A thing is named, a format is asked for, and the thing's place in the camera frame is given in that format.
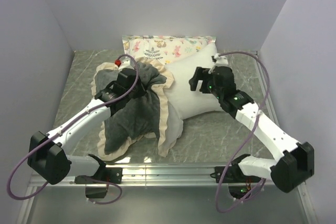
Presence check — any white pillow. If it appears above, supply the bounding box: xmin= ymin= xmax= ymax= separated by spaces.
xmin=160 ymin=42 xmax=229 ymax=148

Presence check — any grey plush pillowcase cream ruffle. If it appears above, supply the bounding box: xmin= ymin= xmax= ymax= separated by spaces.
xmin=97 ymin=58 xmax=183 ymax=161

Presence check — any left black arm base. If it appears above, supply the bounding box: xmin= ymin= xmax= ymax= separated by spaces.
xmin=74 ymin=167 xmax=123 ymax=200

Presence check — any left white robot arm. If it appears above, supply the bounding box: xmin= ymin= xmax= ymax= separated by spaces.
xmin=27 ymin=68 xmax=145 ymax=185

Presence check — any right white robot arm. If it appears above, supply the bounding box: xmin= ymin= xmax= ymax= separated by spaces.
xmin=189 ymin=66 xmax=314 ymax=193

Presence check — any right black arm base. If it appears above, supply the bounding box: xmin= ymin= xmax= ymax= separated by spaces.
xmin=223 ymin=165 xmax=261 ymax=199

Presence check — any animal print pillow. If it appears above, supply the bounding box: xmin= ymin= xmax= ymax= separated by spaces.
xmin=122 ymin=35 xmax=216 ymax=64

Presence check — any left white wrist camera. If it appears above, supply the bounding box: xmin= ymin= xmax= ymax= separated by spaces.
xmin=115 ymin=57 xmax=136 ymax=74

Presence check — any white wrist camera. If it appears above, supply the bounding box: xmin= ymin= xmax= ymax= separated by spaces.
xmin=115 ymin=57 xmax=136 ymax=74
xmin=208 ymin=53 xmax=228 ymax=74

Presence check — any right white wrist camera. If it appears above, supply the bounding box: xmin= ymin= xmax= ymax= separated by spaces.
xmin=208 ymin=53 xmax=228 ymax=74

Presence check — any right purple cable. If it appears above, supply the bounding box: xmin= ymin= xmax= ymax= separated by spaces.
xmin=214 ymin=52 xmax=270 ymax=213

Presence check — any purple cable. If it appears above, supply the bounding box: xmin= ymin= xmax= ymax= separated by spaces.
xmin=214 ymin=52 xmax=270 ymax=213
xmin=6 ymin=54 xmax=140 ymax=205

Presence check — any aluminium mounting rail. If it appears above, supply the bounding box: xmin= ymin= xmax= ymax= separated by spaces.
xmin=28 ymin=163 xmax=260 ymax=187

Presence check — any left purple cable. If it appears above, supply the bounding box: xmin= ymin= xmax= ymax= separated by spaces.
xmin=6 ymin=54 xmax=140 ymax=205

